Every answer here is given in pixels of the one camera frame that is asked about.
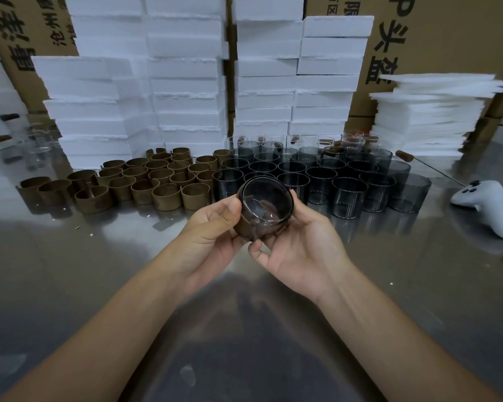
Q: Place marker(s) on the stack of thin foam sheets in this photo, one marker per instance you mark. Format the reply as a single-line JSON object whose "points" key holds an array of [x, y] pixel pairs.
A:
{"points": [[423, 117]]}

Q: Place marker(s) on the large printed cardboard box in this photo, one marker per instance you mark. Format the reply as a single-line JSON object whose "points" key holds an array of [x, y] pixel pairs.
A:
{"points": [[452, 33]]}

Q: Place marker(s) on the person's left forearm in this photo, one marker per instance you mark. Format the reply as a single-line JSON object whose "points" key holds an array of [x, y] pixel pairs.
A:
{"points": [[100, 334]]}

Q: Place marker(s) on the smoky transparent plastic cup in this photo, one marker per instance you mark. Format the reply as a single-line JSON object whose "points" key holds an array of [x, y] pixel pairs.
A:
{"points": [[264, 196]]}

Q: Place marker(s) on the stepped stack white foam blocks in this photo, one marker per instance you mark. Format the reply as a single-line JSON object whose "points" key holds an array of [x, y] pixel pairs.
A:
{"points": [[268, 79]]}

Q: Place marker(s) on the tall stack white foam blocks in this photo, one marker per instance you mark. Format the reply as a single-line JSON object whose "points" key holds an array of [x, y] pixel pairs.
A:
{"points": [[151, 71]]}

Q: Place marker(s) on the brown cork stick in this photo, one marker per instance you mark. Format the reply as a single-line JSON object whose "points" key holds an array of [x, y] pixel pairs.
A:
{"points": [[9, 117], [2, 138]]}

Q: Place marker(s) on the brown sleeve ring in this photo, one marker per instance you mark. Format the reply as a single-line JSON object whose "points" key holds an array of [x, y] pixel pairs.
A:
{"points": [[247, 232]]}

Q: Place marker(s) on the bunch of clear plastic cups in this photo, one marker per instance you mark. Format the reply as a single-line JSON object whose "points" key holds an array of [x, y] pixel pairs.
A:
{"points": [[37, 138]]}

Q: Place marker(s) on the group of brown sleeve rings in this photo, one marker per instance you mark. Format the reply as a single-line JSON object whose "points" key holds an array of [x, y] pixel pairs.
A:
{"points": [[167, 198]]}

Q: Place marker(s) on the white game controller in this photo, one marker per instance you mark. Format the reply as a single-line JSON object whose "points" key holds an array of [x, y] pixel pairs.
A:
{"points": [[494, 209]]}

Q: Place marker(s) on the person's right forearm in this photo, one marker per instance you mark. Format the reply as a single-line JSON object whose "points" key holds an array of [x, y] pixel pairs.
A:
{"points": [[402, 347]]}

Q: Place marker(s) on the person's right hand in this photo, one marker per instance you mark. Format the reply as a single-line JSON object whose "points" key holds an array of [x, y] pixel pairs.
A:
{"points": [[310, 255]]}

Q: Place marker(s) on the person's left hand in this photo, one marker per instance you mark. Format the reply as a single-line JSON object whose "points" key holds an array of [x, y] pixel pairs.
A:
{"points": [[201, 242]]}

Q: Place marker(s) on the cluster of transparent plastic cups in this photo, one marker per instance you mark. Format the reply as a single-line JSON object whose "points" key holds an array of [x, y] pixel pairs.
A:
{"points": [[348, 200]]}

